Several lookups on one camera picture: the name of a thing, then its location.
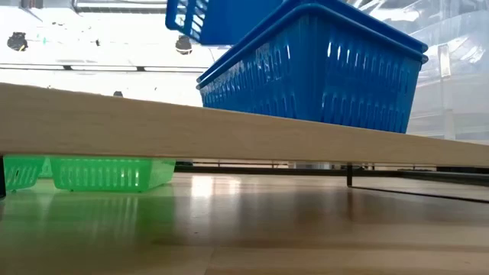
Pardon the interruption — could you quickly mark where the black ceiling device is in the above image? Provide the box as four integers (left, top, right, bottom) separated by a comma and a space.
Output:
175, 34, 193, 56
6, 31, 29, 52

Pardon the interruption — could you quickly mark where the clear plastic bin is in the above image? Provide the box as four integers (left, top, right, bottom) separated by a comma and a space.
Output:
343, 0, 489, 144

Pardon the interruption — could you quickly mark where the wooden shelf board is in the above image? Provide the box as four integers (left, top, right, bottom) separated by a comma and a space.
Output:
0, 82, 489, 205

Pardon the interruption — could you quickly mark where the green slotted plastic basket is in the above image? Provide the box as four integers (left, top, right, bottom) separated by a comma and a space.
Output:
49, 155, 177, 193
3, 154, 46, 192

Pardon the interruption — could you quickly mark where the long ceiling light rail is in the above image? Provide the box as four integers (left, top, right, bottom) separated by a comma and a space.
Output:
0, 62, 209, 74

